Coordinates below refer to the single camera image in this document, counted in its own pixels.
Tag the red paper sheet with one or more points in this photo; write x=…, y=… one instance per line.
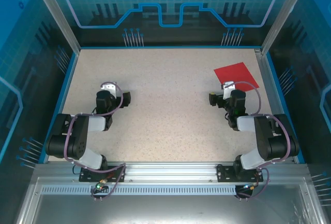
x=235, y=74

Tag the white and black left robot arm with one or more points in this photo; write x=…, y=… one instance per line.
x=80, y=136

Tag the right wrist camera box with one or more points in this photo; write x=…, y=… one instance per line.
x=228, y=87

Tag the aluminium side rail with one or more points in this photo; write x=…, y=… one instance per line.
x=273, y=99

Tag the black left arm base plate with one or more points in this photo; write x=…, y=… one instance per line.
x=86, y=177

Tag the aluminium mounting rail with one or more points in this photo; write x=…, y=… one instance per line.
x=170, y=172

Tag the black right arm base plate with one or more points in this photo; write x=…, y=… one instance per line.
x=223, y=173

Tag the aluminium frame post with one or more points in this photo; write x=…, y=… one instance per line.
x=283, y=17
x=58, y=17

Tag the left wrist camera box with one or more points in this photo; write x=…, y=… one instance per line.
x=108, y=88

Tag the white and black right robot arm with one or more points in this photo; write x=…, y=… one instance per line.
x=266, y=141

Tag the metal tray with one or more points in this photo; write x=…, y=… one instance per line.
x=165, y=211

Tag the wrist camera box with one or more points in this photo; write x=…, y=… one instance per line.
x=108, y=88
x=228, y=87

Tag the blue printed side panel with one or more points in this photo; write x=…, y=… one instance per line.
x=310, y=66
x=20, y=53

